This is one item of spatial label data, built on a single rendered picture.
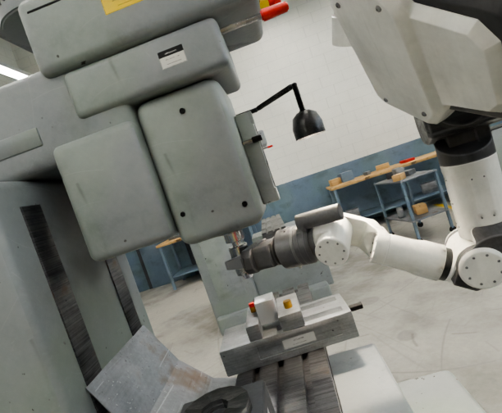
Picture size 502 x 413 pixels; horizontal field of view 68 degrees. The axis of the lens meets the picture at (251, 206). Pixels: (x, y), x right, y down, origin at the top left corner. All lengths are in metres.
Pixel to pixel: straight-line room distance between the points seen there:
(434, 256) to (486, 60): 0.43
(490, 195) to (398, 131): 7.01
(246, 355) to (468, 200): 0.62
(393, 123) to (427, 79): 7.22
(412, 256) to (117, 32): 0.71
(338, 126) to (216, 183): 6.78
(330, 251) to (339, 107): 6.87
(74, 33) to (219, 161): 0.38
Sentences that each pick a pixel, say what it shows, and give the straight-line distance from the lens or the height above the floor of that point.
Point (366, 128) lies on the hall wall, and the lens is 7.59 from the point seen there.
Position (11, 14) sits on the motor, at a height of 1.89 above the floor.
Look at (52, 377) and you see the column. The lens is 0.85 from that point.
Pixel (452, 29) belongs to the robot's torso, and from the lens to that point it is 0.43.
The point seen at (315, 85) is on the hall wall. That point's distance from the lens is 7.58.
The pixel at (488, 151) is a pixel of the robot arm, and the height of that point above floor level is 1.32.
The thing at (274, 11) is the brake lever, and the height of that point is 1.70.
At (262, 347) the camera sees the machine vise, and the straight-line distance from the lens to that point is 1.00.
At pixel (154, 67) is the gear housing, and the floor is 1.67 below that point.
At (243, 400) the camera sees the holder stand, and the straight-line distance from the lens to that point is 0.51.
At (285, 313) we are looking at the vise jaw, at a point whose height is 1.06.
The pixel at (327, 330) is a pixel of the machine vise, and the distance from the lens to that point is 1.00.
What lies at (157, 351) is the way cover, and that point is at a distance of 1.14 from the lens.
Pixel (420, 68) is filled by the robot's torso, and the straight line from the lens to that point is 0.50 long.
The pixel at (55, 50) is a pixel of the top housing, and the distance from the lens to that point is 0.89.
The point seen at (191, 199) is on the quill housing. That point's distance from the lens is 0.78.
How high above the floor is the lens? 1.39
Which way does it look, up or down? 3 degrees down
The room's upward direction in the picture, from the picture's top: 19 degrees counter-clockwise
